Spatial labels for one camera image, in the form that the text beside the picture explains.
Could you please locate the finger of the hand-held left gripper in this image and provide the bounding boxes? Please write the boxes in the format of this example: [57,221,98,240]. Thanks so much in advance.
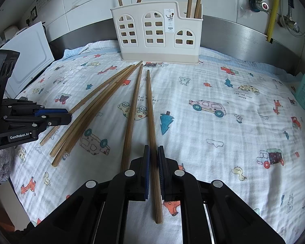
[2,97,70,117]
[4,113,72,130]

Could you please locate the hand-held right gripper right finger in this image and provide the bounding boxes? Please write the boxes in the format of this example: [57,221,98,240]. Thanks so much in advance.
[157,145,288,244]

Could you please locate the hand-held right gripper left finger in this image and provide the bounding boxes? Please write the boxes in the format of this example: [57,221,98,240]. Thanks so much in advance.
[25,144,151,244]

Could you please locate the spread of wooden chopsticks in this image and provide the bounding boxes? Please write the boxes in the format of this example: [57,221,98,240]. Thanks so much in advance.
[49,63,144,173]

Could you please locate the beige plastic chopstick holder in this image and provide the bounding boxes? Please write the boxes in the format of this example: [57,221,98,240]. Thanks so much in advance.
[110,1,203,65]

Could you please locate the white microwave oven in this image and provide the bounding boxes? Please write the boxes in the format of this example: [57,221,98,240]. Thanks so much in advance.
[0,21,55,98]

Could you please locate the printed white muslin cloth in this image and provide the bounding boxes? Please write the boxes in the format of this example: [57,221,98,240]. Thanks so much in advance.
[9,41,305,244]

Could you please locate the beige lid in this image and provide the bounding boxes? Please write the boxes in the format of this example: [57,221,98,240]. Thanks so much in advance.
[4,27,23,37]

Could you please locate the metal water valve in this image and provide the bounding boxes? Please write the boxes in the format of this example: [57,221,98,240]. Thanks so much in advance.
[245,0,271,13]
[278,15,302,33]

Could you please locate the yellow gas hose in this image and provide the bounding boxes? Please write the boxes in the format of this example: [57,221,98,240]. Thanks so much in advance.
[266,0,280,44]

